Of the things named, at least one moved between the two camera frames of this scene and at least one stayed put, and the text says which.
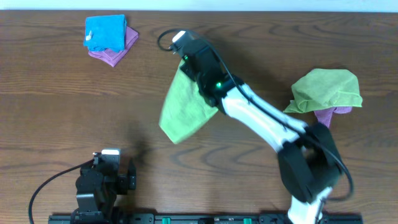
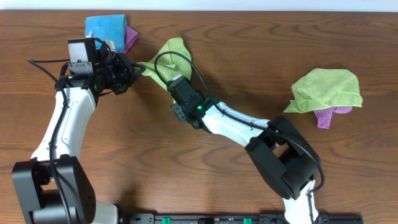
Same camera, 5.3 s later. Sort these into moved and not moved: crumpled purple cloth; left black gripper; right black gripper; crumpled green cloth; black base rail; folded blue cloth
Moved: right black gripper; left black gripper
Not moved: crumpled green cloth; folded blue cloth; black base rail; crumpled purple cloth
